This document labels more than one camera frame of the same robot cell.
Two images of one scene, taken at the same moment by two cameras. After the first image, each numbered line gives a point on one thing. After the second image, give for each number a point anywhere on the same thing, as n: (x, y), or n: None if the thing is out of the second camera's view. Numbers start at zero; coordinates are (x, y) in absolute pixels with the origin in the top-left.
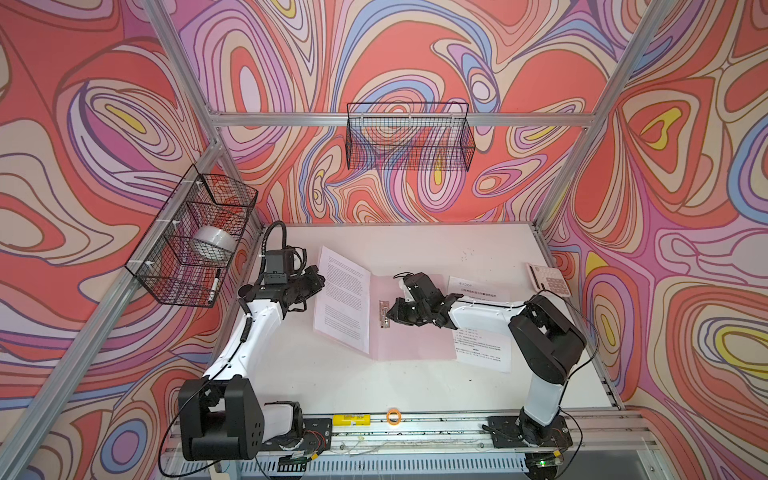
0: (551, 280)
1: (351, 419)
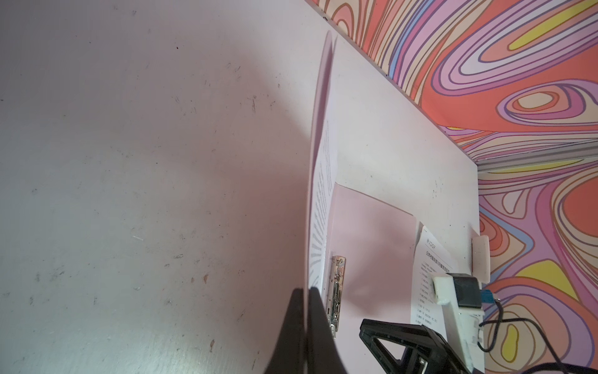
0: (481, 259)
1: None
